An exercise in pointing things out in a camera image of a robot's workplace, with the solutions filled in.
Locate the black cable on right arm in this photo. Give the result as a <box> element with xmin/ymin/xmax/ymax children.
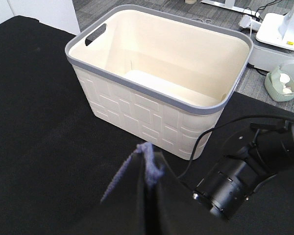
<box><xmin>177</xmin><ymin>115</ymin><xmax>294</xmax><ymax>181</ymax></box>

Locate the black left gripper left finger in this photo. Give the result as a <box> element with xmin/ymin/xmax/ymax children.
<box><xmin>98</xmin><ymin>154</ymin><xmax>146</xmax><ymax>235</ymax></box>

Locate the cream plastic basket grey rim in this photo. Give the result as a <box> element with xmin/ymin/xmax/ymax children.
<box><xmin>65</xmin><ymin>4</ymin><xmax>253</xmax><ymax>160</ymax></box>

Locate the grey towel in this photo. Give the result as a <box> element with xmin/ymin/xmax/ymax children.
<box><xmin>100</xmin><ymin>142</ymin><xmax>165</xmax><ymax>203</ymax></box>

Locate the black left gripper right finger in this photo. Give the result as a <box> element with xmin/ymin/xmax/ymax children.
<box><xmin>154</xmin><ymin>152</ymin><xmax>225</xmax><ymax>235</ymax></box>

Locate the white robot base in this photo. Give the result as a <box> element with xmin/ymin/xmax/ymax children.
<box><xmin>248</xmin><ymin>5</ymin><xmax>294</xmax><ymax>73</ymax></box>

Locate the green container with white items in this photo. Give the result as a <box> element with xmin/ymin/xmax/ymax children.
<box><xmin>264</xmin><ymin>60</ymin><xmax>294</xmax><ymax>102</ymax></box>

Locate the white power strip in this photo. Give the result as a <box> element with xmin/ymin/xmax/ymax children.
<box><xmin>239</xmin><ymin>9</ymin><xmax>261</xmax><ymax>31</ymax></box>

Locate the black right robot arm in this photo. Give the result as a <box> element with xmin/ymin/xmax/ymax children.
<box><xmin>193</xmin><ymin>118</ymin><xmax>294</xmax><ymax>220</ymax></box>

